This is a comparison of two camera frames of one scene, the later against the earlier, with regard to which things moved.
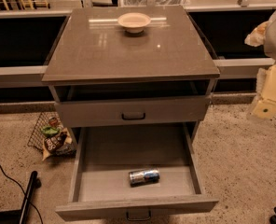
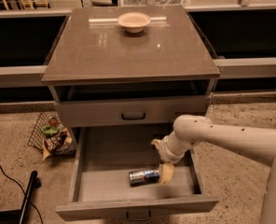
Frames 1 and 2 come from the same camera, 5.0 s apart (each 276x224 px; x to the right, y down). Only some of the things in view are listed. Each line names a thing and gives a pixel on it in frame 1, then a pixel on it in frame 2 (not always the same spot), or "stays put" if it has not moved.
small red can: (52, 121) stays put
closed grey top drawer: (132, 112) stays put
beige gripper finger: (256, 37) → (167, 172)
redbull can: (143, 176) stays put
